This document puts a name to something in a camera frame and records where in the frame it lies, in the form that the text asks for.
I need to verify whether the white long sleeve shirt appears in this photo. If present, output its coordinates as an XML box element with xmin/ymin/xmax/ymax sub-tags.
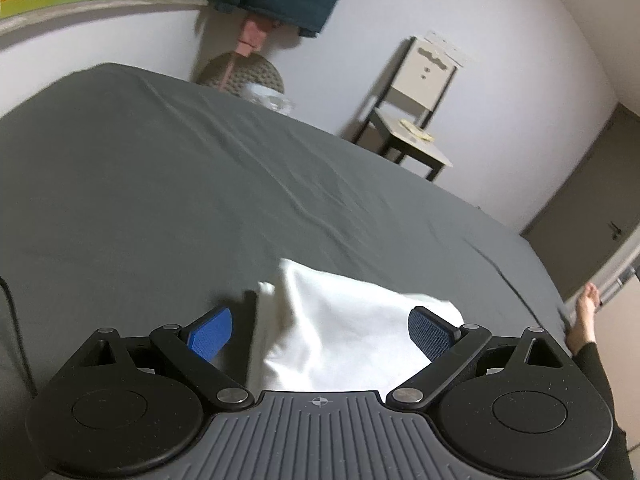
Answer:
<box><xmin>246</xmin><ymin>259</ymin><xmax>463</xmax><ymax>396</ymax></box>

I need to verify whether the person bare foot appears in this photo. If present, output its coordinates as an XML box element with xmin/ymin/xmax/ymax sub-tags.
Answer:
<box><xmin>565</xmin><ymin>283</ymin><xmax>601</xmax><ymax>356</ymax></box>

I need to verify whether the dark grey bed sheet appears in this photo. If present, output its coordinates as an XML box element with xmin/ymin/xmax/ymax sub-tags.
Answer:
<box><xmin>1</xmin><ymin>64</ymin><xmax>567</xmax><ymax>420</ymax></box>

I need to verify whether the dark wooden door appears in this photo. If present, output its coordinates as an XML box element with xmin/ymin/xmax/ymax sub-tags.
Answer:
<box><xmin>522</xmin><ymin>104</ymin><xmax>639</xmax><ymax>300</ymax></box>

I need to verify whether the yellow item on chair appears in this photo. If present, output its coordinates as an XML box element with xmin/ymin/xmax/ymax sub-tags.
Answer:
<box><xmin>399</xmin><ymin>119</ymin><xmax>434</xmax><ymax>142</ymax></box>

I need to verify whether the cream and black wooden chair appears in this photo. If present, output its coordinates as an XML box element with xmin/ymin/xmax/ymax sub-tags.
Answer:
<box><xmin>352</xmin><ymin>36</ymin><xmax>459</xmax><ymax>182</ymax></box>

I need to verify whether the woven grey waste basket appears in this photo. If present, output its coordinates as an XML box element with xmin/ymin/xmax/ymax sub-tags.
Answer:
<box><xmin>195</xmin><ymin>52</ymin><xmax>294</xmax><ymax>116</ymax></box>

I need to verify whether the pink hanging cloth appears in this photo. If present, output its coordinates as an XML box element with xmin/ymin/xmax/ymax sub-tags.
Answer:
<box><xmin>234</xmin><ymin>14</ymin><xmax>279</xmax><ymax>58</ymax></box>

